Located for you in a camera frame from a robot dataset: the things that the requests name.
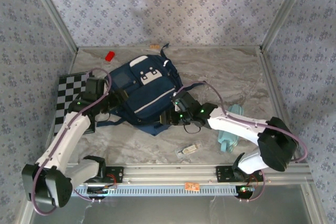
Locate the red block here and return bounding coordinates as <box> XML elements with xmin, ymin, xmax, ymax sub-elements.
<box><xmin>104</xmin><ymin>50</ymin><xmax>117</xmax><ymax>62</ymax></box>

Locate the grey slotted cable duct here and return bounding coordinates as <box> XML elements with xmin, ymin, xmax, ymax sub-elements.
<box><xmin>70</xmin><ymin>185</ymin><xmax>239</xmax><ymax>197</ymax></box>

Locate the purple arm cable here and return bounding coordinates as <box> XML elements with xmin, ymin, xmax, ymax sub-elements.
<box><xmin>30</xmin><ymin>68</ymin><xmax>113</xmax><ymax>216</ymax></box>
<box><xmin>174</xmin><ymin>81</ymin><xmax>308</xmax><ymax>204</ymax></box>

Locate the black and grey chessboard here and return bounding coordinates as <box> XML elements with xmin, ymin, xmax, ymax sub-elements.
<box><xmin>54</xmin><ymin>71</ymin><xmax>96</xmax><ymax>137</ymax></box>

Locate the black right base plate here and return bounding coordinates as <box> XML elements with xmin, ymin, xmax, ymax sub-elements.
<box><xmin>215</xmin><ymin>165</ymin><xmax>265</xmax><ymax>183</ymax></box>

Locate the left circuit board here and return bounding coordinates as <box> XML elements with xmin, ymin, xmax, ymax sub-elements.
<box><xmin>87</xmin><ymin>186</ymin><xmax>118</xmax><ymax>196</ymax></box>

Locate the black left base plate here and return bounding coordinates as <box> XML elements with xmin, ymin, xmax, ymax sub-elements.
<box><xmin>99</xmin><ymin>166</ymin><xmax>124</xmax><ymax>184</ymax></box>

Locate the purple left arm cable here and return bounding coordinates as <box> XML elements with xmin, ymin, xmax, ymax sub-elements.
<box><xmin>30</xmin><ymin>68</ymin><xmax>113</xmax><ymax>216</ymax></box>

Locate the navy blue backpack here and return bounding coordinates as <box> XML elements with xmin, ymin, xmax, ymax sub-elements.
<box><xmin>94</xmin><ymin>42</ymin><xmax>203</xmax><ymax>137</ymax></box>

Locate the aluminium side rail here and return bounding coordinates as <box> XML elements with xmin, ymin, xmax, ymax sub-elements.
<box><xmin>258</xmin><ymin>47</ymin><xmax>301</xmax><ymax>164</ymax></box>
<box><xmin>40</xmin><ymin>49</ymin><xmax>79</xmax><ymax>165</ymax></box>

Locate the grey metal panel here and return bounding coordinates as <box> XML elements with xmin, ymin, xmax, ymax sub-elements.
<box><xmin>19</xmin><ymin>184</ymin><xmax>325</xmax><ymax>224</ymax></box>

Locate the aluminium frame post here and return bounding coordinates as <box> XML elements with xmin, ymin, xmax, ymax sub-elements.
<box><xmin>259</xmin><ymin>0</ymin><xmax>313</xmax><ymax>53</ymax></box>
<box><xmin>26</xmin><ymin>0</ymin><xmax>79</xmax><ymax>53</ymax></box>

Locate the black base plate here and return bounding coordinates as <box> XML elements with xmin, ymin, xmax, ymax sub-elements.
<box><xmin>215</xmin><ymin>165</ymin><xmax>265</xmax><ymax>183</ymax></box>
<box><xmin>99</xmin><ymin>166</ymin><xmax>124</xmax><ymax>184</ymax></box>

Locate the aluminium front rail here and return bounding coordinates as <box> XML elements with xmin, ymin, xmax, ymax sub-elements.
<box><xmin>28</xmin><ymin>163</ymin><xmax>314</xmax><ymax>185</ymax></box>

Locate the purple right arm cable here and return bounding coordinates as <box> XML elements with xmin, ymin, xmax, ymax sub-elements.
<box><xmin>174</xmin><ymin>81</ymin><xmax>308</xmax><ymax>204</ymax></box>

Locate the circuit board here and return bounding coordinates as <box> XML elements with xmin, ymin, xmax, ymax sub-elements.
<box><xmin>236</xmin><ymin>185</ymin><xmax>255</xmax><ymax>199</ymax></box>
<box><xmin>87</xmin><ymin>186</ymin><xmax>118</xmax><ymax>196</ymax></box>

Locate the right circuit board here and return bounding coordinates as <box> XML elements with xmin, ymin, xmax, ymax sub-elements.
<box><xmin>236</xmin><ymin>185</ymin><xmax>255</xmax><ymax>199</ymax></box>

